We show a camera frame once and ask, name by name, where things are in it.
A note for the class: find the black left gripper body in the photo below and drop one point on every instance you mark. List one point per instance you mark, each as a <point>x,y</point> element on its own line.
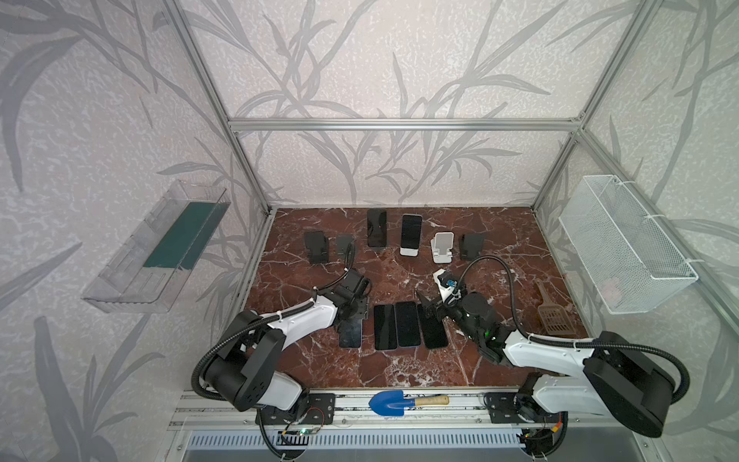
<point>360,309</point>

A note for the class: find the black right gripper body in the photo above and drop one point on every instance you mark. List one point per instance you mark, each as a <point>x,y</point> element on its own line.
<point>456,314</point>

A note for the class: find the dark phone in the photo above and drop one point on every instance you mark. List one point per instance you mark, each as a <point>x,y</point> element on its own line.
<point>432,330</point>

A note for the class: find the blue-edged phone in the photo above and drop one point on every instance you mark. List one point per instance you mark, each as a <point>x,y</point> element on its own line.
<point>407,324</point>

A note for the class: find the purple-edged phone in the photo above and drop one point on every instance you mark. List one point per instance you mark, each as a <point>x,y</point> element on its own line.
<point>384,332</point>

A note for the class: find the pink-edged phone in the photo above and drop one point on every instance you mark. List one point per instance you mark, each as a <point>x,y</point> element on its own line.
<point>350,333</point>

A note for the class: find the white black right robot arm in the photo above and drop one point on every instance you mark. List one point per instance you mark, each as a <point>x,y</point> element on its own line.
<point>605,376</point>

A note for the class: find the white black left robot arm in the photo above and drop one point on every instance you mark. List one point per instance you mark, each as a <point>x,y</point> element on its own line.
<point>242,366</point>

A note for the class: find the white stand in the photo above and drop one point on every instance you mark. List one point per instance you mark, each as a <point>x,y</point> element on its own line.
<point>409,252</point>
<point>441,246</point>

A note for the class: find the white stand right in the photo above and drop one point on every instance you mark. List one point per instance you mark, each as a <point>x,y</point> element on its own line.
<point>441,246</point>

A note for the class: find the brown slotted tray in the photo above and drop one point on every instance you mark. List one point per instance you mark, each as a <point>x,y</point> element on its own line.
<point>553,316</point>

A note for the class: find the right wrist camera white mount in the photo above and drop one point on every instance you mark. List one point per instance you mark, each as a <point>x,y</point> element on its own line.
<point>448,286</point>

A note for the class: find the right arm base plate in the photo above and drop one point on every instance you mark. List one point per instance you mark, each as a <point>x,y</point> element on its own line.
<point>510,407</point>

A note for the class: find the blue trowel wooden handle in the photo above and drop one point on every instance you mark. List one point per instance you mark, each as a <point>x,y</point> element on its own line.
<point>394,403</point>

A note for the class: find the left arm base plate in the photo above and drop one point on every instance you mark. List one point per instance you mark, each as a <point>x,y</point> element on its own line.
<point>310,409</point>

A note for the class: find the white wire mesh basket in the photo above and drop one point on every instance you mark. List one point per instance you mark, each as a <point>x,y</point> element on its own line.
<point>633,264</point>

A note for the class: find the clear plastic wall tray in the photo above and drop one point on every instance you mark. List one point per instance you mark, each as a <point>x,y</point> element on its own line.
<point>147,274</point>

